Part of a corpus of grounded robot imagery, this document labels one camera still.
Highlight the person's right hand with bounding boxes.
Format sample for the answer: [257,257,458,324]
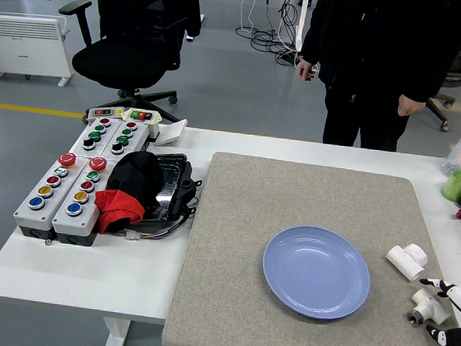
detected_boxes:
[295,58,317,83]

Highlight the person's left hand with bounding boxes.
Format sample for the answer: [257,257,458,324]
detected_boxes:
[396,93,429,119]

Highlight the white tee fitting metal thread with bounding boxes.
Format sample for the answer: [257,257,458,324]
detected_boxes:
[408,287,453,329]

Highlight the large white tee pipe fitting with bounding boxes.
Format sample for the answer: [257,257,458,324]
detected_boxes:
[384,241,429,283]

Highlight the blue round plate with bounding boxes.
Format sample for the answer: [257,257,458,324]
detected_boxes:
[258,222,374,325]

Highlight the white upright pole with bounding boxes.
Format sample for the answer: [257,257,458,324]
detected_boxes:
[293,0,311,55]

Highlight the person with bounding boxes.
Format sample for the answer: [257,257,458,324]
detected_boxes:
[294,0,461,156]

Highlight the green cup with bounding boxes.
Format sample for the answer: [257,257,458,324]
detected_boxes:
[440,168,461,202]

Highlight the grey-brown mat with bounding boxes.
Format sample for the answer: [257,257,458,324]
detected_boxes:
[161,149,461,346]

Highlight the black plastic tray device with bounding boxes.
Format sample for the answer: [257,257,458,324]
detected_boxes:
[133,150,205,230]

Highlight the grey four-button control box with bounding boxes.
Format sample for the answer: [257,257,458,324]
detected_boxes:
[69,115,123,160]
[98,118,151,164]

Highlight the black office chair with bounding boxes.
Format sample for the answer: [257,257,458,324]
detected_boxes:
[51,0,204,126]

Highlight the black cloth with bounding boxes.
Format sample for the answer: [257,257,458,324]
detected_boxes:
[103,149,168,216]

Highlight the red cloth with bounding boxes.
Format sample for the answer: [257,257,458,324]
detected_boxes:
[92,188,147,226]

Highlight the white panel heater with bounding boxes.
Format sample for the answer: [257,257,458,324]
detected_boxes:
[0,12,78,88]

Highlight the grey five-button control box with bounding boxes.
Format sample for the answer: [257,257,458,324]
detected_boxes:
[50,153,116,249]
[11,149,90,243]

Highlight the white table leg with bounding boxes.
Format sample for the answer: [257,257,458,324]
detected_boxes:
[101,316,133,346]

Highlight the black floor cable tangle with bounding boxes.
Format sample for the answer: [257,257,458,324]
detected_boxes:
[233,0,325,72]

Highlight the white wall switch panel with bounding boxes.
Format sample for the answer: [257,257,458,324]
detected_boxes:
[154,116,189,149]

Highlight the white red-green switch box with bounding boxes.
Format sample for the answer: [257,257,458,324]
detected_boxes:
[121,107,163,141]

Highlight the grey switch box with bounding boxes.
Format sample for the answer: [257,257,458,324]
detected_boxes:
[85,105,125,126]

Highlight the coloured wire bundle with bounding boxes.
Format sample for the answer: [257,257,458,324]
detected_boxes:
[117,206,195,246]

